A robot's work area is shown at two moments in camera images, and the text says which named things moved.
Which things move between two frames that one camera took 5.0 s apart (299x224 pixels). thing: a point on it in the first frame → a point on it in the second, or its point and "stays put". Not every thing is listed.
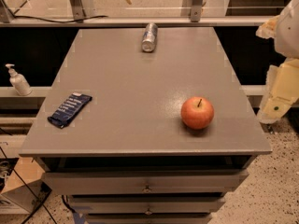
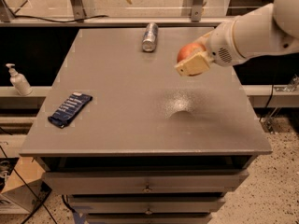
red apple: x=197 y=112 → x=190 y=49
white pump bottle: x=19 y=81 stays put
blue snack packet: x=65 y=113 stays put
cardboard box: x=21 y=188 stays put
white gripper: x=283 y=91 → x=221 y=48
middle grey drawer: x=147 y=203 stays put
